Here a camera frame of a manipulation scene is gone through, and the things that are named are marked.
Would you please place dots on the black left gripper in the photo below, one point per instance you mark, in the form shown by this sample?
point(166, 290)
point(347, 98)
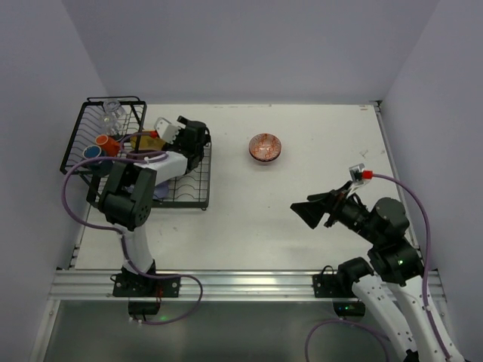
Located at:
point(185, 126)

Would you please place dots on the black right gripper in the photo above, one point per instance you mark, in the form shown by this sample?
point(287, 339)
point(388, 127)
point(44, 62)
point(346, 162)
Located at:
point(331, 207)

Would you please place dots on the purple plastic plate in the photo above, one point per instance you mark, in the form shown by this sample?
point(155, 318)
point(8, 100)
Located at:
point(156, 192)

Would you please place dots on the red-inside blue-outside bowl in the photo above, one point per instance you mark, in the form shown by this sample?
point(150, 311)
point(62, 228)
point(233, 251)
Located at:
point(264, 147)

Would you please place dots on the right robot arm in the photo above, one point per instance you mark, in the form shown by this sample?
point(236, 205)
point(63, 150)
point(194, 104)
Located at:
point(392, 281)

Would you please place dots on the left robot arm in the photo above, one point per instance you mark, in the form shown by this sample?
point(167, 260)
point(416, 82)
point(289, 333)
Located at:
point(126, 200)

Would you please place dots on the yellow plastic plate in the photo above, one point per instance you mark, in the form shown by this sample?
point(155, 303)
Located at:
point(146, 143)

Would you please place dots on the clear drinking glass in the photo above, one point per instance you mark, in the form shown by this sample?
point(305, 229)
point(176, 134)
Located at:
point(114, 108)
point(111, 125)

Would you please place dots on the orange mug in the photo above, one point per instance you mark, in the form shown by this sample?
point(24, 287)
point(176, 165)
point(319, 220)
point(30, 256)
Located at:
point(110, 146)

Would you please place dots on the blue mug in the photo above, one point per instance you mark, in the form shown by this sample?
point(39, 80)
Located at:
point(99, 168)

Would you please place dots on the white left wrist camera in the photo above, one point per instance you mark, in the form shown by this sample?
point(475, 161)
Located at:
point(166, 130)

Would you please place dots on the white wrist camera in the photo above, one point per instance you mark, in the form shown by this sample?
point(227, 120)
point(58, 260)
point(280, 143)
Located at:
point(166, 130)
point(357, 180)

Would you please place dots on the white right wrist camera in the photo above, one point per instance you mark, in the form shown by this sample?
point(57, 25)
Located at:
point(357, 180)

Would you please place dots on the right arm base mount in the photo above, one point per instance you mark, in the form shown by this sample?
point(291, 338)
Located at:
point(326, 285)

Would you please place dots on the black wire dish rack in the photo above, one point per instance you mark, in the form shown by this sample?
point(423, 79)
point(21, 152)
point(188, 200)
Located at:
point(189, 191)

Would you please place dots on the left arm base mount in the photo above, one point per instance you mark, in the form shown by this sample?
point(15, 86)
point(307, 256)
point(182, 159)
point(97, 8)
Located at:
point(145, 294)

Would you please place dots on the aluminium table rail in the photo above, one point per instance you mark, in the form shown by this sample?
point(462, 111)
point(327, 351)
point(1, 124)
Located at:
point(218, 286)

